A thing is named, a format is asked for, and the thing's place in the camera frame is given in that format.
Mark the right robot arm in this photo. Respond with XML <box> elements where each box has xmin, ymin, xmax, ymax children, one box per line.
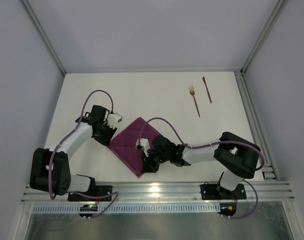
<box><xmin>136</xmin><ymin>132</ymin><xmax>264</xmax><ymax>200</ymax></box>

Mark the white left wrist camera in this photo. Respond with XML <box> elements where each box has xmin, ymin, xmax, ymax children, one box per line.
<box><xmin>108</xmin><ymin>113</ymin><xmax>122</xmax><ymax>126</ymax></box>

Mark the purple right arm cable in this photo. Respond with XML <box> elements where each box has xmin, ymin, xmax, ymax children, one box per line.
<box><xmin>138</xmin><ymin>117</ymin><xmax>265</xmax><ymax>221</ymax></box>

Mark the purple satin napkin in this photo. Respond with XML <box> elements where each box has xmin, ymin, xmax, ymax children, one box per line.
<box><xmin>108</xmin><ymin>117</ymin><xmax>160</xmax><ymax>177</ymax></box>

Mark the aluminium rail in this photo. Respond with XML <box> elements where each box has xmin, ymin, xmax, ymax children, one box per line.
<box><xmin>234</xmin><ymin>70</ymin><xmax>278</xmax><ymax>181</ymax></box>
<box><xmin>21</xmin><ymin>181</ymin><xmax>295</xmax><ymax>204</ymax></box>

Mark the aluminium left corner post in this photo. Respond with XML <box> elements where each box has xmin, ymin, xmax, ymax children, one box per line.
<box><xmin>19</xmin><ymin>0</ymin><xmax>67</xmax><ymax>76</ymax></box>

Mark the copper fork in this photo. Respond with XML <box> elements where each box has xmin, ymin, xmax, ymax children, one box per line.
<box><xmin>189</xmin><ymin>85</ymin><xmax>200</xmax><ymax>117</ymax></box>

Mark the slotted grey cable duct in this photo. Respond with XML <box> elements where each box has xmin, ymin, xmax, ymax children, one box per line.
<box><xmin>32</xmin><ymin>202</ymin><xmax>220</xmax><ymax>214</ymax></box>

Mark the aluminium front rail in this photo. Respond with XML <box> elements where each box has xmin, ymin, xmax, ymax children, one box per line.
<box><xmin>21</xmin><ymin>181</ymin><xmax>295</xmax><ymax>204</ymax></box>

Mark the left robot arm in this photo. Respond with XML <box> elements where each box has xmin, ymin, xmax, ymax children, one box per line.
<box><xmin>30</xmin><ymin>105</ymin><xmax>122</xmax><ymax>197</ymax></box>

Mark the copper knife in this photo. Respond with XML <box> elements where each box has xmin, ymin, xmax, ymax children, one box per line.
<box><xmin>202</xmin><ymin>76</ymin><xmax>212</xmax><ymax>104</ymax></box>

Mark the aluminium corner post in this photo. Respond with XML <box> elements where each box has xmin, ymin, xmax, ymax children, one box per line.
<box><xmin>240</xmin><ymin>0</ymin><xmax>288</xmax><ymax>74</ymax></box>
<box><xmin>19</xmin><ymin>0</ymin><xmax>67</xmax><ymax>76</ymax></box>

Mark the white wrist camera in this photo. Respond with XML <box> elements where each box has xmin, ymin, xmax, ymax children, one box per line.
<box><xmin>108</xmin><ymin>113</ymin><xmax>122</xmax><ymax>126</ymax></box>
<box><xmin>135</xmin><ymin>138</ymin><xmax>151</xmax><ymax>157</ymax></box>

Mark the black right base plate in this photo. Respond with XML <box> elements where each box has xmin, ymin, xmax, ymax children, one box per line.
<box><xmin>200</xmin><ymin>182</ymin><xmax>247</xmax><ymax>200</ymax></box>

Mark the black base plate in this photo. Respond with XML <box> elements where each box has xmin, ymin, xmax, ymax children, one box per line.
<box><xmin>68</xmin><ymin>185</ymin><xmax>112</xmax><ymax>202</ymax></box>
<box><xmin>200</xmin><ymin>182</ymin><xmax>247</xmax><ymax>200</ymax></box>

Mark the aluminium right side rail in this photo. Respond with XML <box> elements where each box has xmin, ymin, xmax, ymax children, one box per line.
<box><xmin>234</xmin><ymin>70</ymin><xmax>278</xmax><ymax>181</ymax></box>

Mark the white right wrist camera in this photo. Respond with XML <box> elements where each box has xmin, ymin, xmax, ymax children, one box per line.
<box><xmin>135</xmin><ymin>138</ymin><xmax>151</xmax><ymax>157</ymax></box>

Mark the aluminium right corner post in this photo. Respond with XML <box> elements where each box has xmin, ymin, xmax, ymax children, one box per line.
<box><xmin>240</xmin><ymin>0</ymin><xmax>288</xmax><ymax>74</ymax></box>

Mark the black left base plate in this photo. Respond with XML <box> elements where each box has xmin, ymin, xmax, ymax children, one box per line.
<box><xmin>68</xmin><ymin>185</ymin><xmax>112</xmax><ymax>202</ymax></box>

